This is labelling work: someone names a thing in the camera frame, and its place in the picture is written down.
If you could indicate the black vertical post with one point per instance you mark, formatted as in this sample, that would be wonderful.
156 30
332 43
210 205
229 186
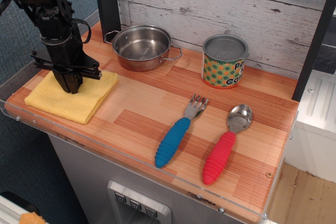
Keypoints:
313 51
109 18

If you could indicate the blue handled fork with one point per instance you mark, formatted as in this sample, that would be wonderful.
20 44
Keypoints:
170 143

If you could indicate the yellow cloth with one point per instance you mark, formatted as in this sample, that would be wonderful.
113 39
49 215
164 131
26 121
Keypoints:
49 97

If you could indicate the orange plush object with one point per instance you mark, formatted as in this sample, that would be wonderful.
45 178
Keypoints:
31 218

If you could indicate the small steel pot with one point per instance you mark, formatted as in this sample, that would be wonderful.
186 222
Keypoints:
141 47

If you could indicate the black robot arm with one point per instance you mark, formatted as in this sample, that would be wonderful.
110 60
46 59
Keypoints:
59 32

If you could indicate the silver dispenser button panel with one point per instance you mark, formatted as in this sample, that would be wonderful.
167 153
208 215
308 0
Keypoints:
130 206

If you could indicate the black vertical post left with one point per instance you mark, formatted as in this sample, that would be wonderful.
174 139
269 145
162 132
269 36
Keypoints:
109 18

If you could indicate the white toy cabinet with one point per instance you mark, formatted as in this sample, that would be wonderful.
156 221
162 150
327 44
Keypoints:
311 144

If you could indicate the grey toy fridge cabinet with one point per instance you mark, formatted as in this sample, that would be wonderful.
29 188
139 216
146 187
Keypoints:
89 171

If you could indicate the toy peas and carrots can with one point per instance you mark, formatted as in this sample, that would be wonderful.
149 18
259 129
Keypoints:
224 59

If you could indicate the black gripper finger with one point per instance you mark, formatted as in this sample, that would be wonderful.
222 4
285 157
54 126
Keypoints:
74 82
62 81

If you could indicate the black vertical post right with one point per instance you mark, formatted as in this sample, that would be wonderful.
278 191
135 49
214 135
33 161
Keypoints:
313 51

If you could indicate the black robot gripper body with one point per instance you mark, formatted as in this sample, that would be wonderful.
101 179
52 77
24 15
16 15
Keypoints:
66 55

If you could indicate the red handled spoon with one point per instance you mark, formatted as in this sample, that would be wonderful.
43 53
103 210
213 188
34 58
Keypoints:
239 119

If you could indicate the clear acrylic guard rail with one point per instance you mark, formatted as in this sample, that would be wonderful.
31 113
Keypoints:
152 135

